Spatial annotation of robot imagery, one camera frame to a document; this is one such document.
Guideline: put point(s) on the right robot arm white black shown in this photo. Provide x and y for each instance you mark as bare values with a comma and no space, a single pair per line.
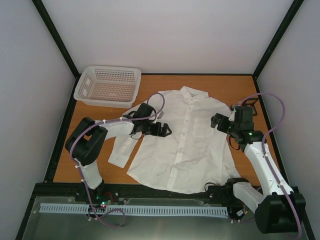
277,208

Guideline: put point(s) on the white button-up shirt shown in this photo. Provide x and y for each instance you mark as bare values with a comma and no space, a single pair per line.
193,155

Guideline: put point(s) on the black open brooch box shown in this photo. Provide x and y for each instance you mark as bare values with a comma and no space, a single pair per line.
250,102

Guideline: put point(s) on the white perforated plastic basket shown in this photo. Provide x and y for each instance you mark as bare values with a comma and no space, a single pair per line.
108,86

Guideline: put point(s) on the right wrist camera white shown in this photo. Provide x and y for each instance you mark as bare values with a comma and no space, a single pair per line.
232,116

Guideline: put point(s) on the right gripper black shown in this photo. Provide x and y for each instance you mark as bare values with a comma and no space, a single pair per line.
221,127

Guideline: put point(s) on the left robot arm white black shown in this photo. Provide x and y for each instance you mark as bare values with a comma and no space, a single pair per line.
86,141

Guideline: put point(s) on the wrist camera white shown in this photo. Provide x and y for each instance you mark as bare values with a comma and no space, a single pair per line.
232,116
158,116

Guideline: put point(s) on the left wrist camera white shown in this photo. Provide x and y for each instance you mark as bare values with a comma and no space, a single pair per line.
158,116

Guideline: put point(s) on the light blue slotted cable duct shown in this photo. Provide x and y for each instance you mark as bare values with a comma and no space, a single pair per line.
137,210

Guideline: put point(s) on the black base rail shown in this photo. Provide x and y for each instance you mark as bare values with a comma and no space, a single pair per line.
116,192

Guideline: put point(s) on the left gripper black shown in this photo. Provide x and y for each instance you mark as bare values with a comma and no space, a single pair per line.
156,131

